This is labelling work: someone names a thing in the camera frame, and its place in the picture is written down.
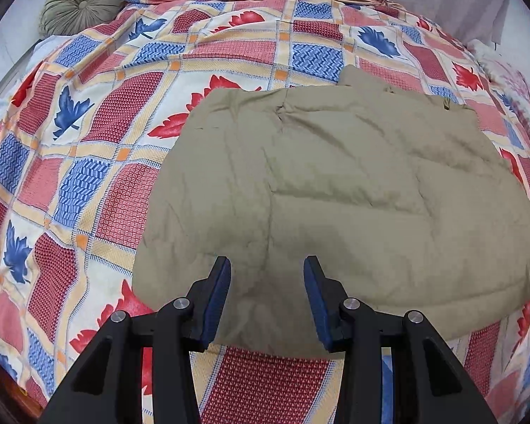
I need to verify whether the round green pleated cushion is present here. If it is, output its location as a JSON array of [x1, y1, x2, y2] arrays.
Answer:
[[38, 0, 124, 37]]

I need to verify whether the khaki puffer jacket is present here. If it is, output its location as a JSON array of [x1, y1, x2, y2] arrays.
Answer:
[[132, 66, 530, 358]]

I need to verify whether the pink floral blanket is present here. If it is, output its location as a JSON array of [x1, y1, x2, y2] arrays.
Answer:
[[467, 39, 530, 137]]

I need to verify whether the leaf patterned patchwork quilt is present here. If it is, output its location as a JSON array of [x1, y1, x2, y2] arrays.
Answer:
[[0, 0, 530, 420]]

